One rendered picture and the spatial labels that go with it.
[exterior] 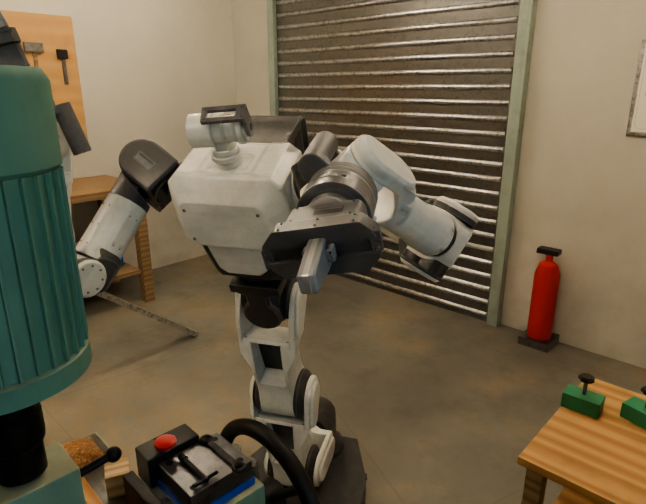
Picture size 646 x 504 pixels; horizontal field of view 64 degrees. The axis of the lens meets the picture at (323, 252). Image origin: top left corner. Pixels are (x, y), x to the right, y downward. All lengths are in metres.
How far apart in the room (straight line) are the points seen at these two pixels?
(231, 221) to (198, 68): 3.72
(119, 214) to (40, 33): 3.07
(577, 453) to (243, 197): 1.15
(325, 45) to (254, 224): 3.16
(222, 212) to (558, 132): 2.47
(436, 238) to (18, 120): 0.55
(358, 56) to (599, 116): 1.66
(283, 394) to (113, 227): 0.68
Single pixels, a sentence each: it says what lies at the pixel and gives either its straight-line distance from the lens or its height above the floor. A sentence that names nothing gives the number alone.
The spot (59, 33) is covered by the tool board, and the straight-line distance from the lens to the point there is 4.21.
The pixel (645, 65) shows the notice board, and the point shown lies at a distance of 3.13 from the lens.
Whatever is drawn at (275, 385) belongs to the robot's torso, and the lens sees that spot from 1.50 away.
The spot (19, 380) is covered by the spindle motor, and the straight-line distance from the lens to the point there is 0.57.
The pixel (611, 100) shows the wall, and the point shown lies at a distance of 3.17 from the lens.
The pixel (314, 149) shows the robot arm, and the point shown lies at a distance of 0.64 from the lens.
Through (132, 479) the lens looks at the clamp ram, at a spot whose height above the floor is 1.00.
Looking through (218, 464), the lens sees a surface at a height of 1.00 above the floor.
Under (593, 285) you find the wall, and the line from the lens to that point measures 3.34.
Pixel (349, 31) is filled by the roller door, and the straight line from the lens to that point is 3.98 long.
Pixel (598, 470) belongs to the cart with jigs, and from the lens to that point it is 1.64.
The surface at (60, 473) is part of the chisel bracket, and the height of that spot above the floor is 1.07.
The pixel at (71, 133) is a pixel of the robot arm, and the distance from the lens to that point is 1.10.
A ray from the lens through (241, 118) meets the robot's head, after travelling 1.00.
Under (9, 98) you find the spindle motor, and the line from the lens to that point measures 0.51.
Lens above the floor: 1.49
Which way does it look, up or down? 18 degrees down
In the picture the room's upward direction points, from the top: straight up
